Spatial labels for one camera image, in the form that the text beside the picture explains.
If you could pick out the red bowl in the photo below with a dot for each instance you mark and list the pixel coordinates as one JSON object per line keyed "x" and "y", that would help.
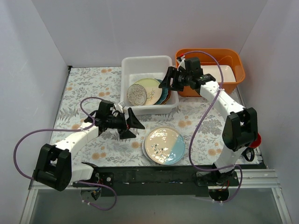
{"x": 249, "y": 153}

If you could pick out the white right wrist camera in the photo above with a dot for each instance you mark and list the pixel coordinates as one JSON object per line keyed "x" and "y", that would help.
{"x": 181, "y": 62}

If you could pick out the teal scalloped plate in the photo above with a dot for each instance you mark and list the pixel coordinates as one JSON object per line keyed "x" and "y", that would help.
{"x": 163, "y": 96}

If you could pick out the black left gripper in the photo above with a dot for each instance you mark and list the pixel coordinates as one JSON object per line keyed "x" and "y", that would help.
{"x": 126, "y": 123}

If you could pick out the red round plate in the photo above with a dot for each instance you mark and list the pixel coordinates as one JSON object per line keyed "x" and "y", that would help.
{"x": 167, "y": 98}

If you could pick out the speckled grey oval plate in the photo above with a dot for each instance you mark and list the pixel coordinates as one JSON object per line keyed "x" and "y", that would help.
{"x": 137, "y": 95}

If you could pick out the floral table mat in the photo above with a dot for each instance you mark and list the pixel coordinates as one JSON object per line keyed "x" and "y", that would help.
{"x": 84, "y": 89}

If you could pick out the white plastic bin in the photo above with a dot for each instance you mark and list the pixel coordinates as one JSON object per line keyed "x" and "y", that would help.
{"x": 136, "y": 68}

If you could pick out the cream and blue plate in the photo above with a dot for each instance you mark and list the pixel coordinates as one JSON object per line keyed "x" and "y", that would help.
{"x": 165, "y": 145}

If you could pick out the white rectangular dish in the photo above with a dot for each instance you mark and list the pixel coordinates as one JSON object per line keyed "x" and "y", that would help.
{"x": 228, "y": 75}

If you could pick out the white deep paper plate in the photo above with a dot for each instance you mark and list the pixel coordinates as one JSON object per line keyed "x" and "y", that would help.
{"x": 145, "y": 153}

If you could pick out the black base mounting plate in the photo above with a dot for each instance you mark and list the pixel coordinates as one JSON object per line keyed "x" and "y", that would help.
{"x": 153, "y": 181}

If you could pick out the orange plastic basket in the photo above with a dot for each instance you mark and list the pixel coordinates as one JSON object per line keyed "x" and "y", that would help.
{"x": 223, "y": 57}

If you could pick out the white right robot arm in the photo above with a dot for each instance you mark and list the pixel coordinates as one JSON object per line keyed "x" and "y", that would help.
{"x": 240, "y": 129}

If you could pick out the cream plate with leaf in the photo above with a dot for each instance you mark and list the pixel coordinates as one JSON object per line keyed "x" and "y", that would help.
{"x": 153, "y": 91}

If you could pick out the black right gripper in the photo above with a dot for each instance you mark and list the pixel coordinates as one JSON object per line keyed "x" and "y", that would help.
{"x": 175, "y": 78}

